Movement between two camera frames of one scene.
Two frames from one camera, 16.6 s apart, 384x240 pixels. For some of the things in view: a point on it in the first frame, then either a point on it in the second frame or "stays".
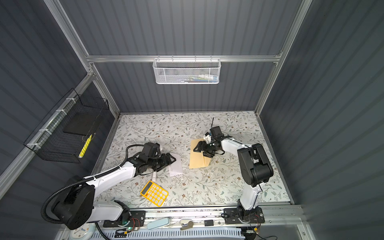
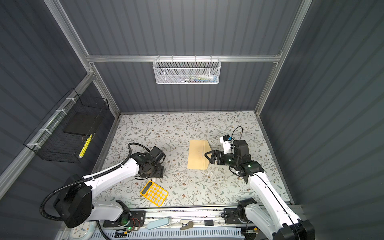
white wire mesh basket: x=187 y=71 stays
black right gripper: x=200 y=144 → x=220 y=153
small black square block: x=208 y=223 stays
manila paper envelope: x=197 y=159 stays
